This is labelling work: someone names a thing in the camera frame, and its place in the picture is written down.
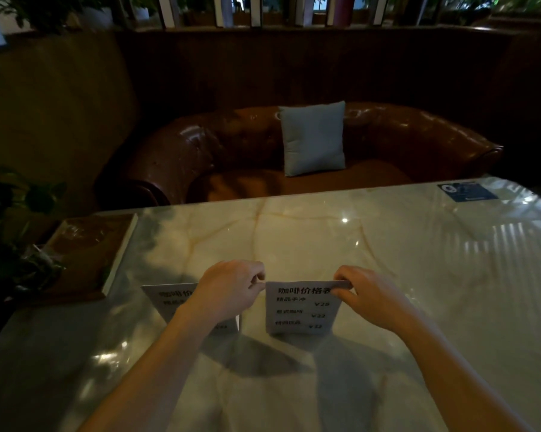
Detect person's right hand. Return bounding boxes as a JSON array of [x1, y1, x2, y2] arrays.
[[330, 265, 418, 334]]

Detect person's left hand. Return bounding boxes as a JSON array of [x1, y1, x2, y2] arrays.
[[177, 260, 267, 332]]

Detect white printed price card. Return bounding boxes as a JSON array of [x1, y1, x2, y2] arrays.
[[141, 283, 241, 334], [265, 280, 353, 336]]

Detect person's right forearm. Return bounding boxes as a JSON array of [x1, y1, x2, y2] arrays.
[[400, 309, 536, 432]]

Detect person's left forearm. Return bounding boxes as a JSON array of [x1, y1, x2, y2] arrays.
[[78, 307, 218, 432]]

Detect brown leather sofa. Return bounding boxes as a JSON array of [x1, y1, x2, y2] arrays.
[[93, 102, 505, 210]]

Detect light blue cushion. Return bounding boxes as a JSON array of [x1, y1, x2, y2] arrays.
[[278, 101, 347, 178]]

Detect blue sticker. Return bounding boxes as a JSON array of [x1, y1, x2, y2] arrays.
[[437, 181, 500, 204]]

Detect brown hardcover book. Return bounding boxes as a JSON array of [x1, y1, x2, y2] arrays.
[[40, 213, 139, 297]]

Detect green leafy potted plant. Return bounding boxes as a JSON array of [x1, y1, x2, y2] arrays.
[[0, 165, 68, 307]]

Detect slatted wooden divider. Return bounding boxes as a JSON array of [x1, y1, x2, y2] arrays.
[[157, 0, 390, 29]]

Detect green plant in white pot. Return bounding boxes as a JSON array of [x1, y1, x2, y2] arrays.
[[0, 0, 118, 33]]

